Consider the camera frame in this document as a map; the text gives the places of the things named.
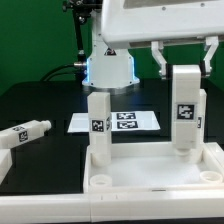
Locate white front rail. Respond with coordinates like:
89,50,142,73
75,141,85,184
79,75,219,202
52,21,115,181
0,190,224,224

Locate black camera stand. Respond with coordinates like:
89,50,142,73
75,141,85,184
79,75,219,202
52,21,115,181
62,0,103,80

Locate white desk tabletop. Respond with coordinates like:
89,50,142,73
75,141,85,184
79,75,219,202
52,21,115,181
83,142,224,193

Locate white marker sheet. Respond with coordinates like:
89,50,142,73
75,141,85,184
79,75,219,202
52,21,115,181
68,111,160,133

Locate black cables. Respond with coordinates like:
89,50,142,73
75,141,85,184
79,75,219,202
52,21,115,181
40,63,84,82

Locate white block left edge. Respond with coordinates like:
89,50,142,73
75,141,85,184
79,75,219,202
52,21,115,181
0,149,12,184

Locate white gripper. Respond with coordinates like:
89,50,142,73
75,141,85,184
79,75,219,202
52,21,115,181
101,0,224,79

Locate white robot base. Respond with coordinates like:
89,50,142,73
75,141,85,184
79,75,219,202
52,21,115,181
82,10,140,94

